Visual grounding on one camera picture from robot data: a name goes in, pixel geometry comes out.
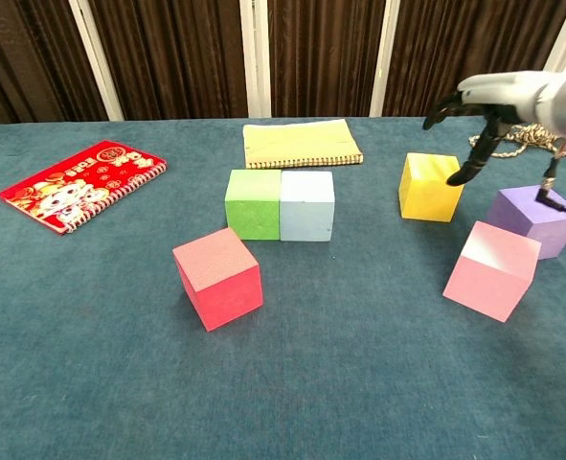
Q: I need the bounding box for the yellow foam cube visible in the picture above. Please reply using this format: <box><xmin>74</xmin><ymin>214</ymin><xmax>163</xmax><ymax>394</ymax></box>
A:
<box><xmin>397</xmin><ymin>151</ymin><xmax>466</xmax><ymax>223</ymax></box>

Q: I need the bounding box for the purple foam cube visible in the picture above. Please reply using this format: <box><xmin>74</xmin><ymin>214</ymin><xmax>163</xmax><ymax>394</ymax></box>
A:
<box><xmin>485</xmin><ymin>184</ymin><xmax>566</xmax><ymax>261</ymax></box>

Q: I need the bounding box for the pale yellow spiral notebook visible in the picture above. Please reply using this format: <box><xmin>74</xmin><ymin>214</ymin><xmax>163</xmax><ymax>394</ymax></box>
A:
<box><xmin>241</xmin><ymin>118</ymin><xmax>365</xmax><ymax>172</ymax></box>

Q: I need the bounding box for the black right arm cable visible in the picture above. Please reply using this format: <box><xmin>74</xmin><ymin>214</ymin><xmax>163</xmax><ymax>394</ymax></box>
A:
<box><xmin>534</xmin><ymin>136</ymin><xmax>566</xmax><ymax>217</ymax></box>

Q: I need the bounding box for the braided beige rope bundle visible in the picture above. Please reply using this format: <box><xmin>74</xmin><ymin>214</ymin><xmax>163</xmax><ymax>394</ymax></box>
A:
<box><xmin>468</xmin><ymin>122</ymin><xmax>566</xmax><ymax>160</ymax></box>

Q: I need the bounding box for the teal felt table cover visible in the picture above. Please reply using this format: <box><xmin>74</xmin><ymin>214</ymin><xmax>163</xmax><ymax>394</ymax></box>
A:
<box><xmin>0</xmin><ymin>113</ymin><xmax>566</xmax><ymax>460</ymax></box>

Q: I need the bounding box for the pink foam cube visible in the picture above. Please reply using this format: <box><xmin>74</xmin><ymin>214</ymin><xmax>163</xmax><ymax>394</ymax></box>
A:
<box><xmin>441</xmin><ymin>219</ymin><xmax>543</xmax><ymax>324</ymax></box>

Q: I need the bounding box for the dark brown pleated curtain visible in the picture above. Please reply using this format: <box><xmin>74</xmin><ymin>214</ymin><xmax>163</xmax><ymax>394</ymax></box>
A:
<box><xmin>0</xmin><ymin>0</ymin><xmax>566</xmax><ymax>128</ymax></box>

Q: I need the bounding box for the red foam cube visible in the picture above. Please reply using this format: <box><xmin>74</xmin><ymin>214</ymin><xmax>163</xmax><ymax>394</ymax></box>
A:
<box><xmin>171</xmin><ymin>226</ymin><xmax>265</xmax><ymax>333</ymax></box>

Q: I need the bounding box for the light blue foam cube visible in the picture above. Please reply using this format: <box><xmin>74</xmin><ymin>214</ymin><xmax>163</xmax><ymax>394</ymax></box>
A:
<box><xmin>278</xmin><ymin>170</ymin><xmax>336</xmax><ymax>242</ymax></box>

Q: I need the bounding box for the red spiral notebook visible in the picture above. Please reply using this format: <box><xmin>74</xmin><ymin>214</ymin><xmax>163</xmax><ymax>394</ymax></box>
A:
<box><xmin>0</xmin><ymin>139</ymin><xmax>169</xmax><ymax>237</ymax></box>

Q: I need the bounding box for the green foam cube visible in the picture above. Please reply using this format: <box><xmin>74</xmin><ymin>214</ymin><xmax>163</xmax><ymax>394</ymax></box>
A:
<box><xmin>224</xmin><ymin>169</ymin><xmax>283</xmax><ymax>242</ymax></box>

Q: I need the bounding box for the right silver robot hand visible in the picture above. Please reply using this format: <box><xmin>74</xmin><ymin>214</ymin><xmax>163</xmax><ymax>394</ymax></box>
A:
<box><xmin>421</xmin><ymin>70</ymin><xmax>556</xmax><ymax>188</ymax></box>

